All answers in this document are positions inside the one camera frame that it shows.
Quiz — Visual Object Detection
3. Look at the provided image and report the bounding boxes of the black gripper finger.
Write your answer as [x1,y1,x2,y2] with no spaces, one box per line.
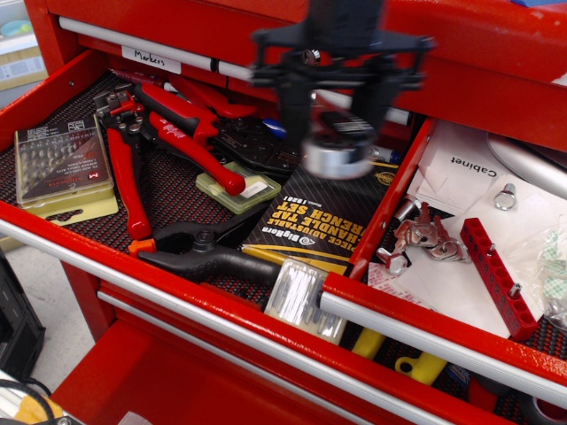
[352,79,400,135]
[277,81,312,146]

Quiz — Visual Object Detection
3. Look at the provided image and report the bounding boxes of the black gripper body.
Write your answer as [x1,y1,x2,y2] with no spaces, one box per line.
[251,24,435,90]

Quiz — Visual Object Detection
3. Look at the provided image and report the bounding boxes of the silver box cutter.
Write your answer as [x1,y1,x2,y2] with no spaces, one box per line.
[301,90,377,180]

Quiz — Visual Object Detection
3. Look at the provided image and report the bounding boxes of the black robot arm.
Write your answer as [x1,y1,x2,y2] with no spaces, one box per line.
[252,1,434,144]

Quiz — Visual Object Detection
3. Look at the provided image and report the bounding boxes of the black yellow wrench set box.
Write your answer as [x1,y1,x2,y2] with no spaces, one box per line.
[243,162,398,274]

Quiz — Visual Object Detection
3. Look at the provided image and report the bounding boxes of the left open red drawer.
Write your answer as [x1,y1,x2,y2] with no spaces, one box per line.
[0,48,438,355]

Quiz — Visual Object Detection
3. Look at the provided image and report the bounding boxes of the open red drawer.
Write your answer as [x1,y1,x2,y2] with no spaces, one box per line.
[319,116,567,411]
[0,48,438,355]

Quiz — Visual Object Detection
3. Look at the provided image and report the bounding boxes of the right open red drawer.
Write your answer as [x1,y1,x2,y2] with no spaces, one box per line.
[319,116,567,411]

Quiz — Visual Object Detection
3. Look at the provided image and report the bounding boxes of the black box on floor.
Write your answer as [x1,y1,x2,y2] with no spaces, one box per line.
[1,251,46,381]

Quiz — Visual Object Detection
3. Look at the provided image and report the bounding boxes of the blue dry erase marker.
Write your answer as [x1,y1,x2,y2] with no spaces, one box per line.
[261,118,402,165]

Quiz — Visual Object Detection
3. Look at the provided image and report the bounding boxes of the small green plastic case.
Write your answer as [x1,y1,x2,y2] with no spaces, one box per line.
[196,162,281,214]

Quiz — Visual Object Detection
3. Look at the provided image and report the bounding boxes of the white cabinet paper sheet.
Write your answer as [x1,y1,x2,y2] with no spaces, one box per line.
[369,121,566,337]

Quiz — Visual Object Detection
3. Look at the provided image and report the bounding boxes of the silver key bunch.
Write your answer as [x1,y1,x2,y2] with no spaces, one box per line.
[392,203,470,262]

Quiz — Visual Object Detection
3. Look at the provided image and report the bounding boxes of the white markers label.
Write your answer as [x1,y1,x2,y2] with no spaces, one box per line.
[121,45,182,74]

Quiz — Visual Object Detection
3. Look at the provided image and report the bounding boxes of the silver hex bolt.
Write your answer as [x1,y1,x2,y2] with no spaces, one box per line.
[493,183,517,211]

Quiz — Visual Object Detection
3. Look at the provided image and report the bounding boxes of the silver curved metal plate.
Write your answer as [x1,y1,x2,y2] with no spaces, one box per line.
[487,135,566,199]

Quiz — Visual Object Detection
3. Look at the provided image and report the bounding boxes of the black spring clamp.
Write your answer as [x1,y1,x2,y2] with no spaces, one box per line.
[128,202,280,288]

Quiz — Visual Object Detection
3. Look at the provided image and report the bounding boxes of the red metal tool chest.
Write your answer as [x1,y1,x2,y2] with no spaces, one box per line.
[27,1,566,424]

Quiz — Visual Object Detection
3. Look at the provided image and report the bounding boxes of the clear plastic bit packet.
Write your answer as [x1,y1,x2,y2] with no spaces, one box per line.
[264,259,347,345]

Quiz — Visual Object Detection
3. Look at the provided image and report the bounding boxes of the clear bag of parts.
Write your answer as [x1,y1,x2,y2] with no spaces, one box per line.
[505,215,566,335]

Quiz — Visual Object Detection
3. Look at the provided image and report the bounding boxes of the drill bit set case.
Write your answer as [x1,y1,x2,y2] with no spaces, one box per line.
[14,116,119,226]

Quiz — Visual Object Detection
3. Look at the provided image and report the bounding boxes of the red bit holder strip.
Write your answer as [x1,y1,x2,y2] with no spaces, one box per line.
[460,218,538,342]

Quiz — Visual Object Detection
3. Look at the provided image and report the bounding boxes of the red handled crimping pliers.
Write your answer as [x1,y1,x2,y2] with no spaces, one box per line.
[134,75,300,182]

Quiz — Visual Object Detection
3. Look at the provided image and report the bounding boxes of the red wire stripper tool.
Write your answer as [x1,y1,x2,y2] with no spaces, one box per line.
[94,84,151,240]

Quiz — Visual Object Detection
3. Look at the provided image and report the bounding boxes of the yellow handled tool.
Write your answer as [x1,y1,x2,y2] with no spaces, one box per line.
[352,328,447,386]

